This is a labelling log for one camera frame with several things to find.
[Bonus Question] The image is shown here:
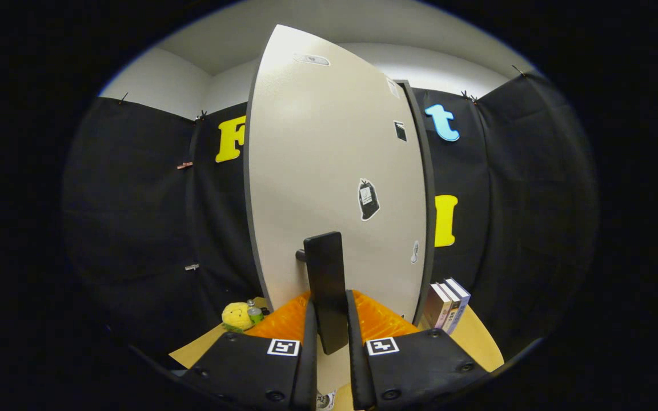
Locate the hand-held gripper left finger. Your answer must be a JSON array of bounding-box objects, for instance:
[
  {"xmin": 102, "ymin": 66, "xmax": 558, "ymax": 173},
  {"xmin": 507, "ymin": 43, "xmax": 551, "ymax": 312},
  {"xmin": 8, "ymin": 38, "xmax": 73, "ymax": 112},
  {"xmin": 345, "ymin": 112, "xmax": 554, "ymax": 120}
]
[{"xmin": 180, "ymin": 291, "xmax": 318, "ymax": 411}]

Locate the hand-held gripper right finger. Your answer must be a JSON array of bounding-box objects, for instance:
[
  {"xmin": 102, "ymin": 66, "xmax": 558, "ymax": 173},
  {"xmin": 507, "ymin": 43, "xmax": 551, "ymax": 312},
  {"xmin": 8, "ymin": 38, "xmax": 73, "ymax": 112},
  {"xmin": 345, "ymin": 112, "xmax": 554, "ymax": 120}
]
[{"xmin": 345, "ymin": 289, "xmax": 490, "ymax": 411}]

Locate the black door handle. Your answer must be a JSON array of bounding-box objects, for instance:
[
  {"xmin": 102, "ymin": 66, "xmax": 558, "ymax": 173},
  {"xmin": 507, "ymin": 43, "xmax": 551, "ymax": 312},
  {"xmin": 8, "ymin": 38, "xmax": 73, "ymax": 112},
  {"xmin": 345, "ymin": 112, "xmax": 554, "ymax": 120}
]
[{"xmin": 296, "ymin": 231, "xmax": 350, "ymax": 356}]

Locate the grey shoe cabinet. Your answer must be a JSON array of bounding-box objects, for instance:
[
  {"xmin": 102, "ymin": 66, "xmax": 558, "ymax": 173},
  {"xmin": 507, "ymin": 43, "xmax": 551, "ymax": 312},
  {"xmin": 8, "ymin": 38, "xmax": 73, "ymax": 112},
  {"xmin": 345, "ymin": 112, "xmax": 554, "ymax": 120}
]
[{"xmin": 398, "ymin": 80, "xmax": 437, "ymax": 327}]

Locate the yellow pineapple plush toy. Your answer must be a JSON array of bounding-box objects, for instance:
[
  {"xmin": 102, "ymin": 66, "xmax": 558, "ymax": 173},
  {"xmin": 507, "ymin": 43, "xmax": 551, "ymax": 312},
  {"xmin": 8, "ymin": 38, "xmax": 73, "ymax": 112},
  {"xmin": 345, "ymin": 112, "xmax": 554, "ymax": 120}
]
[{"xmin": 222, "ymin": 302, "xmax": 255, "ymax": 333}]

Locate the white book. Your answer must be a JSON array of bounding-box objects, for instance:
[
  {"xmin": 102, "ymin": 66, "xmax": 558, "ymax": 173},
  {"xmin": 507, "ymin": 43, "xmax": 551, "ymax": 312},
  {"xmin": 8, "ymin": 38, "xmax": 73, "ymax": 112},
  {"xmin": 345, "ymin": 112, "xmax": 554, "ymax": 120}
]
[{"xmin": 440, "ymin": 281, "xmax": 462, "ymax": 335}]

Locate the black backdrop cloth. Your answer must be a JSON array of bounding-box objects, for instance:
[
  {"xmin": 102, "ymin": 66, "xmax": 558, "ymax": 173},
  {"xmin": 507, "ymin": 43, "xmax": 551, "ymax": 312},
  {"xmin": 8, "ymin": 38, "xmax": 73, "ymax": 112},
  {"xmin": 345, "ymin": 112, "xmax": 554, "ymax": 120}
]
[{"xmin": 63, "ymin": 71, "xmax": 599, "ymax": 366}]

